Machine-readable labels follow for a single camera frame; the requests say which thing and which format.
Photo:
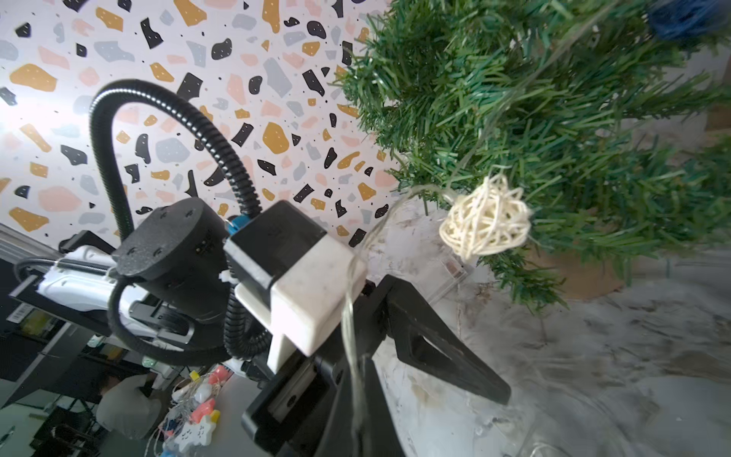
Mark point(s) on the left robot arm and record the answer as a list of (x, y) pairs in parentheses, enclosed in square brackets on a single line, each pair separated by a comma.
[(167, 292)]

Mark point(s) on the left green christmas tree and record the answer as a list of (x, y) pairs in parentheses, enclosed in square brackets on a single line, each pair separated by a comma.
[(542, 137)]

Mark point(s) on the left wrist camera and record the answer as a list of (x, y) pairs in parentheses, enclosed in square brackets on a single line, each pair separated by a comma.
[(294, 278)]

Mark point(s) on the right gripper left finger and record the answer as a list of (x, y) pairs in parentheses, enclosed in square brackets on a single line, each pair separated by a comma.
[(341, 438)]

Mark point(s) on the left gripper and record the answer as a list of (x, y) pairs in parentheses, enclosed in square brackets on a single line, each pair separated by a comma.
[(290, 415)]

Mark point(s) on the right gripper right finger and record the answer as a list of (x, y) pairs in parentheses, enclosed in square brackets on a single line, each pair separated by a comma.
[(380, 438)]

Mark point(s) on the clear battery box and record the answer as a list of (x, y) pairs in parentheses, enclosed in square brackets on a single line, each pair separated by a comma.
[(442, 275)]

